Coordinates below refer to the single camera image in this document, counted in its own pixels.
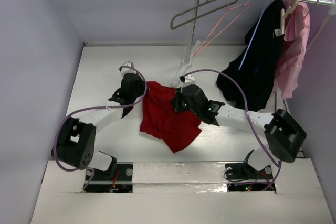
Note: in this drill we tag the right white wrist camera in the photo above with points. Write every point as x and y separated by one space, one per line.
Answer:
187 79

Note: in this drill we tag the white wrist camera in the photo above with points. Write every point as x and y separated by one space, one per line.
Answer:
127 67
187 79

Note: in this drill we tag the grey plastic hanger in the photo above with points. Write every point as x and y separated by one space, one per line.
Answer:
196 15

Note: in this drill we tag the wooden hanger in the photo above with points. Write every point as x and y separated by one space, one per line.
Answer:
284 14

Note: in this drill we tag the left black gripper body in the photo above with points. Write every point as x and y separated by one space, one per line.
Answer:
139 90

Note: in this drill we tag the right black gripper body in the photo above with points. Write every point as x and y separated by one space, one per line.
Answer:
177 102

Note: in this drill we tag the red t shirt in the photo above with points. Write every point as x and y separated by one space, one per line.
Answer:
160 120

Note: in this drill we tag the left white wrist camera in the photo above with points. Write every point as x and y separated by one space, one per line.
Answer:
127 67

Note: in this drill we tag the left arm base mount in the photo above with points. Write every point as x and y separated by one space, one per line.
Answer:
119 182

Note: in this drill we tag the blue wire hanger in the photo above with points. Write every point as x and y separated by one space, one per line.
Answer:
253 34

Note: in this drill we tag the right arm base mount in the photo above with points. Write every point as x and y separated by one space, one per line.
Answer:
241 177

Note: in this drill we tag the black t shirt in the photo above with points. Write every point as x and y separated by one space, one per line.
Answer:
257 75

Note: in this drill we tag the pink shirt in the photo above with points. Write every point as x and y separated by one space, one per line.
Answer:
297 29

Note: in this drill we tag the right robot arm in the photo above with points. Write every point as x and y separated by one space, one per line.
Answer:
282 132

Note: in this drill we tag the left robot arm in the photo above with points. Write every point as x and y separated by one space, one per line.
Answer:
74 142

